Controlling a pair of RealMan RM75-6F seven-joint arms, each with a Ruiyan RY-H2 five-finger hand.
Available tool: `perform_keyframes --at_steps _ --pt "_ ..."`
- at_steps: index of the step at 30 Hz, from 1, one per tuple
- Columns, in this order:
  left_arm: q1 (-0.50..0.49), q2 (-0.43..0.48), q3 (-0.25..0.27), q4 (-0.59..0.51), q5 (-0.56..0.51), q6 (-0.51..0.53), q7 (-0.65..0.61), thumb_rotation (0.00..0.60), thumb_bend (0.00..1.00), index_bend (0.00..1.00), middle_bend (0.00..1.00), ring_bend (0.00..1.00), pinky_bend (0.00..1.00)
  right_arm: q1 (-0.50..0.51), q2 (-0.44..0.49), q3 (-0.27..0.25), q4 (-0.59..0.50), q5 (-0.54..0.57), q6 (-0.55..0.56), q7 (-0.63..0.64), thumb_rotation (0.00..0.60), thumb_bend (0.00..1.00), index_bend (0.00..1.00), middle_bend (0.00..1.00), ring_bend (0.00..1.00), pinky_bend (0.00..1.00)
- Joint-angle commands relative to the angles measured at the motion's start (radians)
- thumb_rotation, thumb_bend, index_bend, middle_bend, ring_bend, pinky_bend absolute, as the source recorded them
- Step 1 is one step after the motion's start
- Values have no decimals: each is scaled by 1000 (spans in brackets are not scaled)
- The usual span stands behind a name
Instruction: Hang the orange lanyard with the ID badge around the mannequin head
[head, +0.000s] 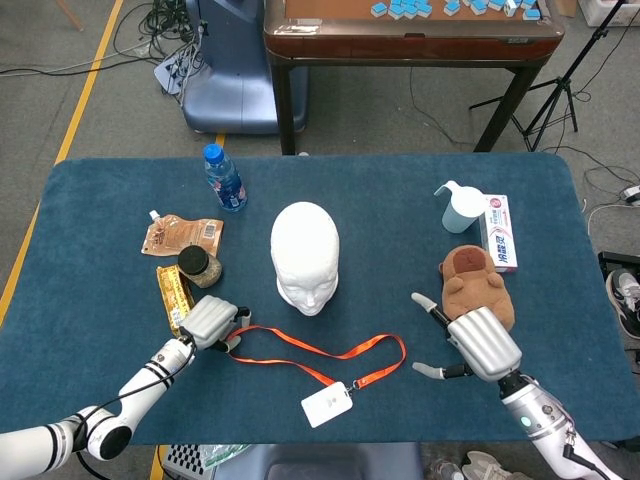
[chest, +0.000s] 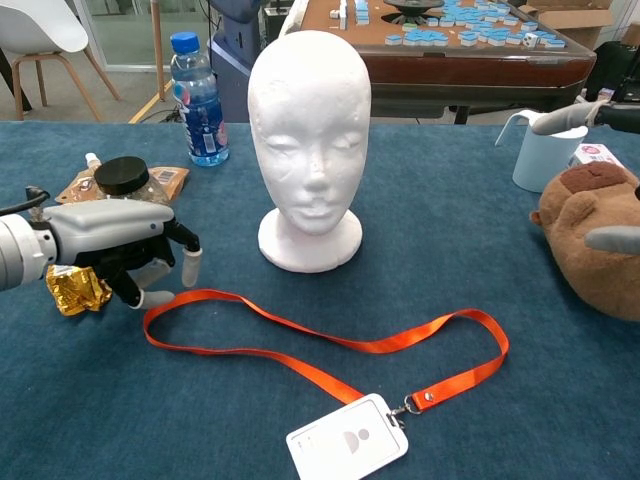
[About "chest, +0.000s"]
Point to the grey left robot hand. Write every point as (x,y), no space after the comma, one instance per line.
(110,220)

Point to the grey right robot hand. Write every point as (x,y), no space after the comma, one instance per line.
(565,120)

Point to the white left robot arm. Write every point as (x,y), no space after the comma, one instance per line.
(20,250)

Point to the white foam mannequin head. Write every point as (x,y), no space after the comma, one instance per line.
(310,125)

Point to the white toothpaste box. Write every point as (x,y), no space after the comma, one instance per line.
(595,152)

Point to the glass jar with black lid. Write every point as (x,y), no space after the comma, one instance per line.
(122,175)

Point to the white printed box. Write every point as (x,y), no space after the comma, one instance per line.
(606,95)

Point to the black tripod stand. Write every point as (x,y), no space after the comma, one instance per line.
(622,75)

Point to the brown spout pouch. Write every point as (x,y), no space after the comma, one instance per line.
(170,177)

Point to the blue mahjong tile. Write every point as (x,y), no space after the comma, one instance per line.
(394,40)
(555,43)

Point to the gold foil snack package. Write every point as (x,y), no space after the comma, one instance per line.
(75,295)

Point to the white dotted mahjong tile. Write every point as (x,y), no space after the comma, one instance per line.
(532,41)

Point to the cardboard box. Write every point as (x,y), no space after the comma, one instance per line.
(575,20)

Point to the brown capybara plush toy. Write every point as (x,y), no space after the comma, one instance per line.
(575,225)

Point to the brown mahjong table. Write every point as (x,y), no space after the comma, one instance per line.
(450,70)

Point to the blue capped water bottle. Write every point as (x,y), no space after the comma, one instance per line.
(200,115)

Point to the blue table cloth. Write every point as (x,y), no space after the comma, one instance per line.
(450,250)

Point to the wooden pole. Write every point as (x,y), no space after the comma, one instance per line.
(157,50)

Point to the black round table dial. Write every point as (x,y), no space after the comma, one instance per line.
(412,6)

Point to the blue machine housing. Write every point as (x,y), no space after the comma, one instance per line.
(235,60)

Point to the white chair with wooden legs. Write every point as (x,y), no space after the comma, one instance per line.
(35,25)

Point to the white upright mahjong tile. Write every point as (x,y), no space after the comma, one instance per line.
(343,17)

